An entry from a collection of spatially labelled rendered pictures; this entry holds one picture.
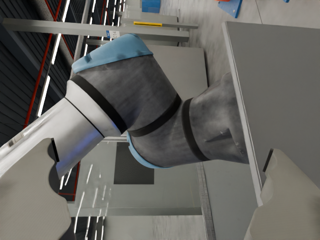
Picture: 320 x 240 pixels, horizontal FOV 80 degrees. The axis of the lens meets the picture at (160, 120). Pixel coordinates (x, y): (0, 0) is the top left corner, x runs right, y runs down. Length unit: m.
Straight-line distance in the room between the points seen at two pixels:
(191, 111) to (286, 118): 0.13
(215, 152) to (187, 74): 3.90
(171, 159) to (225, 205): 0.95
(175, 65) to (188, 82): 0.49
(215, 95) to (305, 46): 0.13
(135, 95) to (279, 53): 0.20
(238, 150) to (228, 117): 0.05
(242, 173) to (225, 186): 0.16
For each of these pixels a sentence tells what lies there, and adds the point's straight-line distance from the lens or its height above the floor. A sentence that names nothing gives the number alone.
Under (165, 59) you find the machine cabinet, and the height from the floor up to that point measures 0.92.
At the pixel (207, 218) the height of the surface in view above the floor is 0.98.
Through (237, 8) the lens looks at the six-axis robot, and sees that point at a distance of 3.44.
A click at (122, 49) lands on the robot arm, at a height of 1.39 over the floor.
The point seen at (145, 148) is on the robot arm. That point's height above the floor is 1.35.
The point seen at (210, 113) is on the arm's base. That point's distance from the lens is 0.28.
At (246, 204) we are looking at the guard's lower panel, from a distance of 1.33.
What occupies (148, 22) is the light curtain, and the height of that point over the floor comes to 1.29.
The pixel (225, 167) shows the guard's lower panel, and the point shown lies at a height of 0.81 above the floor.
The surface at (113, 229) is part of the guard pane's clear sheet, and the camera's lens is 1.18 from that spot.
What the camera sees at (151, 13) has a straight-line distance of 7.68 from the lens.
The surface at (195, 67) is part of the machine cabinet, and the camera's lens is 4.33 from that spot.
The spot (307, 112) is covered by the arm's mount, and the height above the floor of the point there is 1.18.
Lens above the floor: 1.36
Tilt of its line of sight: 5 degrees down
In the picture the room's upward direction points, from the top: 88 degrees counter-clockwise
